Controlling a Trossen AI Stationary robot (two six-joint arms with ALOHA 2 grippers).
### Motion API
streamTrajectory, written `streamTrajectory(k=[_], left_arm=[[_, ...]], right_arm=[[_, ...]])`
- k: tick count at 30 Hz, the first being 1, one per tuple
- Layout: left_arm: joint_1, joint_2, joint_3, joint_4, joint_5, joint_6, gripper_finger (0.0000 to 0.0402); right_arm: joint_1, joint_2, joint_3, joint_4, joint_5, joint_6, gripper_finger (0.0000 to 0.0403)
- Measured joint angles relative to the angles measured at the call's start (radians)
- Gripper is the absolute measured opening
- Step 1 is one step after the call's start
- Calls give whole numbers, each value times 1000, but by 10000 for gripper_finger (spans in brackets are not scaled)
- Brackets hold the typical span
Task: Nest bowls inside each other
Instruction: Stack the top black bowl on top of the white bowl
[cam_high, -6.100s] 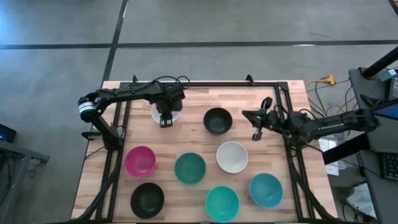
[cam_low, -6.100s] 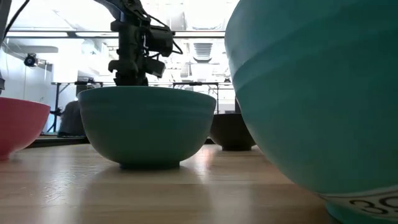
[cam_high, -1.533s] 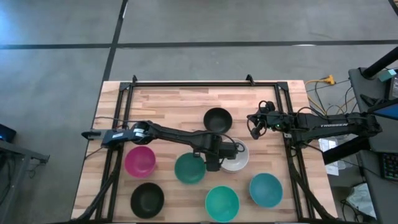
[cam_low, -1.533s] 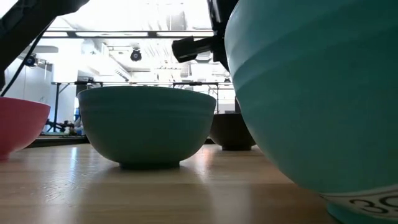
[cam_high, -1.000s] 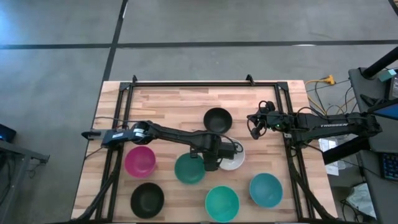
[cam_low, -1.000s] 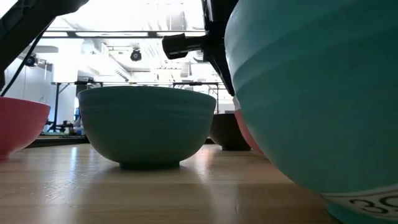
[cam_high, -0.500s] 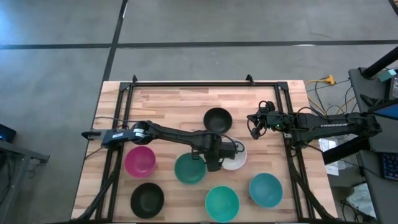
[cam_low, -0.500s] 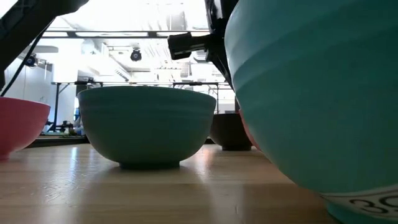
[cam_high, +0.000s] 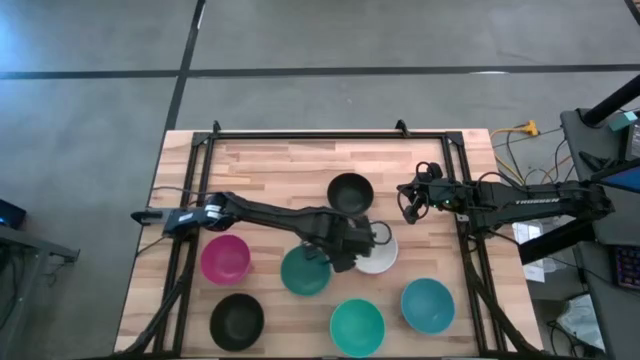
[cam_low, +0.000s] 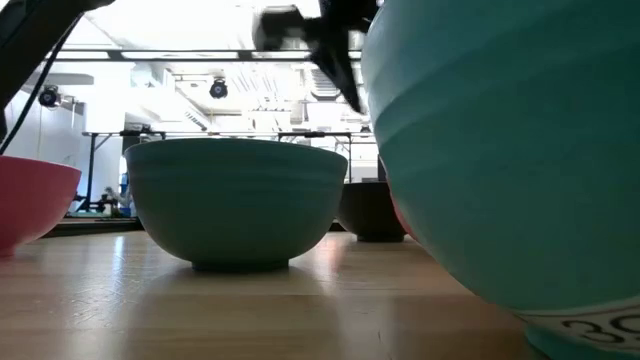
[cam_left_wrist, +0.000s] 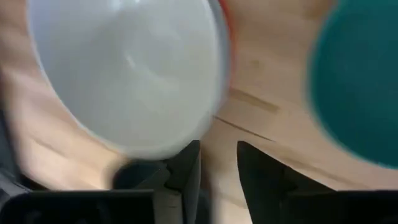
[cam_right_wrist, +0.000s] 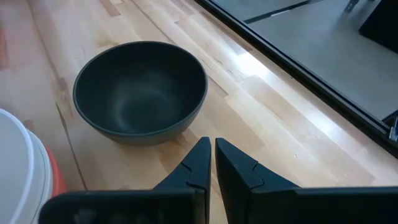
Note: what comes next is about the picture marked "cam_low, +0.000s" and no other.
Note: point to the blue background object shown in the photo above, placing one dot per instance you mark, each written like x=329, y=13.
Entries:
x=126, y=195

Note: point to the black aluminium table frame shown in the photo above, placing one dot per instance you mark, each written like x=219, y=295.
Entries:
x=90, y=227

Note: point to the magenta plastic bowl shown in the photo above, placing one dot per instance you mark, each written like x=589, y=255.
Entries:
x=30, y=200

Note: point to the black ceiling spotlight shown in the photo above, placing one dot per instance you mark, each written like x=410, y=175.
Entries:
x=218, y=90
x=48, y=96

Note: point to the turquoise plastic bowl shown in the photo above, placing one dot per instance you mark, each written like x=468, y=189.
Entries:
x=500, y=150

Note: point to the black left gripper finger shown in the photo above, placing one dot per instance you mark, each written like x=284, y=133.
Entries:
x=340, y=60

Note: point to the black plastic bowl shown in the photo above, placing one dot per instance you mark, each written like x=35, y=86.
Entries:
x=370, y=212

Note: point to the black overhead crossbar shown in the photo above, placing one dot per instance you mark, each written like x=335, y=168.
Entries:
x=175, y=55

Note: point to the dark green plastic bowl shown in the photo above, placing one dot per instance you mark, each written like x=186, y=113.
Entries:
x=235, y=205

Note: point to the red plastic bowl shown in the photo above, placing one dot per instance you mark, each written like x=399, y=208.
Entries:
x=402, y=220

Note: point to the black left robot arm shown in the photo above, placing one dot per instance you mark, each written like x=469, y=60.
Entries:
x=30, y=30

